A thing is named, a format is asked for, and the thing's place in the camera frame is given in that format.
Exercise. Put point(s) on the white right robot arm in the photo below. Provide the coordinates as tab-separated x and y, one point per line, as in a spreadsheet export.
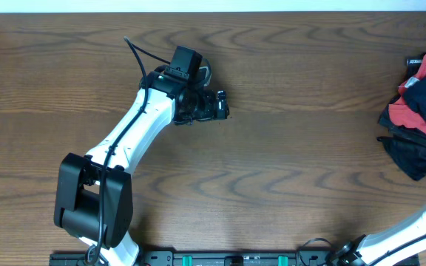
388	247

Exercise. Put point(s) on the dark navy garment under pile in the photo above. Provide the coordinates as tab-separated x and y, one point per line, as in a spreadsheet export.
406	143

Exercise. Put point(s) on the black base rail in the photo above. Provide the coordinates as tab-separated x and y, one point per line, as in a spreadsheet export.
168	258

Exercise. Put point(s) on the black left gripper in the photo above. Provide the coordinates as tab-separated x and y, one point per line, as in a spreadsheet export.
211	113

